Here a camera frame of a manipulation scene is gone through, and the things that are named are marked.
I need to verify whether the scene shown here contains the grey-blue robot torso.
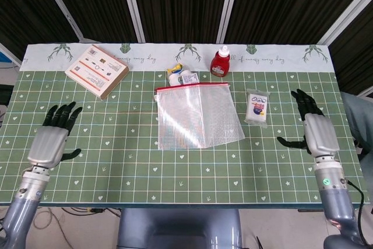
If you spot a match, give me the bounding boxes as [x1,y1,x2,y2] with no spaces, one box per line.
[116,208,242,249]

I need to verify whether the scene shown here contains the person in light blue clothing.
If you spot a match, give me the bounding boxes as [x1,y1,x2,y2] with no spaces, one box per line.
[340,91,373,156]

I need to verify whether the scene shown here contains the yellow pack of white rolls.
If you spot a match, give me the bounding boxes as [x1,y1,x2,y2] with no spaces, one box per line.
[166,62,193,87]

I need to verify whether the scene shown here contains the red ketchup bottle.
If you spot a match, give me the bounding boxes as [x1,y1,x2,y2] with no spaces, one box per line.
[209,44,233,78]

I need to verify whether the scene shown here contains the white packet with blue label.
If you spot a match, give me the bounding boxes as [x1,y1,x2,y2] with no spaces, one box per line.
[244,88,271,129]

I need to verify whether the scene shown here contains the flat brown cardboard box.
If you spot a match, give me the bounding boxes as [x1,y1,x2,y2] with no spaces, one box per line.
[64,44,130,101]

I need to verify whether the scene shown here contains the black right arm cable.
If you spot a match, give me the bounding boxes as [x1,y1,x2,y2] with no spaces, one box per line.
[345,178,368,246]

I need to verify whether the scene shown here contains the clear mesh zipper pouch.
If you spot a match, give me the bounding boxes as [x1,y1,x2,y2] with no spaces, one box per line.
[154,82,245,150]

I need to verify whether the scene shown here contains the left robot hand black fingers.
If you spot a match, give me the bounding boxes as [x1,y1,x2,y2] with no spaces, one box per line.
[27,101,84,170]

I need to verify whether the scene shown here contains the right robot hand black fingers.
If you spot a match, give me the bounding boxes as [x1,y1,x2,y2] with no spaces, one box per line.
[276,88,340,158]

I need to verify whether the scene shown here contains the green grid tablecloth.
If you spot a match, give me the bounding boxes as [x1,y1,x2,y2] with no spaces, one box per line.
[0,43,370,206]

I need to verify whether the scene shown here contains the black floor cable yellow connector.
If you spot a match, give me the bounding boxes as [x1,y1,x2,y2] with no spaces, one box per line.
[62,206,122,218]

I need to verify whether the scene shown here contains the white partition frame post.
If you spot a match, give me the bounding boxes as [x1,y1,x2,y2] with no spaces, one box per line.
[216,0,241,43]
[34,0,85,43]
[118,0,146,43]
[319,0,373,46]

